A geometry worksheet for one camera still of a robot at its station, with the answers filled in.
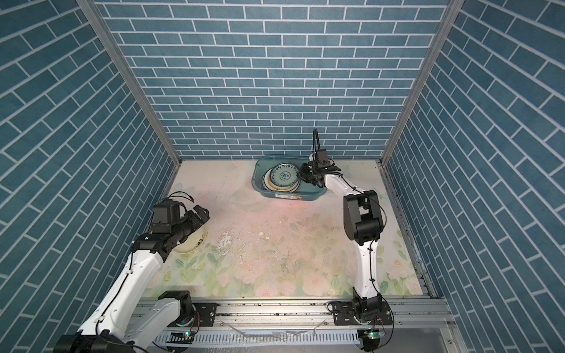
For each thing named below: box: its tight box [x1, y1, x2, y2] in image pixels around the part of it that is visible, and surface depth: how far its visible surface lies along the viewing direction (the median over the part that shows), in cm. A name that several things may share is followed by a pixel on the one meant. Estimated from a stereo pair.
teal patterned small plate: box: [269, 163, 300, 187], surface depth 104 cm
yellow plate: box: [262, 168, 301, 192], surface depth 106 cm
